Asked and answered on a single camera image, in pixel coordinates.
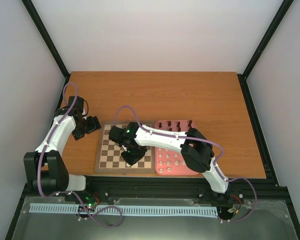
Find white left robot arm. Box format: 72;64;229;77
23;107;101;202

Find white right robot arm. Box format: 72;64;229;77
118;122;228;194

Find green lit circuit board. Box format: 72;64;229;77
84;193;100;209

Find wooden chessboard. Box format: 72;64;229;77
94;121;155;175

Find pink piece tray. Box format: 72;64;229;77
154;120;199;176

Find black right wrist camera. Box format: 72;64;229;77
108;125;125;146

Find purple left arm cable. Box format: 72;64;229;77
37;82;80;198

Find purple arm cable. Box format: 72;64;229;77
37;82;80;198
114;105;258;201

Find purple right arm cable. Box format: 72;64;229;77
114;105;258;201

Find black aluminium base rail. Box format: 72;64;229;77
22;176;290;208

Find light blue cable duct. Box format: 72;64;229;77
28;203;218;218

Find left black frame post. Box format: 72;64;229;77
21;0;71;79

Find black frame post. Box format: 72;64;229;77
21;0;71;79
241;0;295;79

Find right black frame post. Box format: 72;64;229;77
241;0;295;79

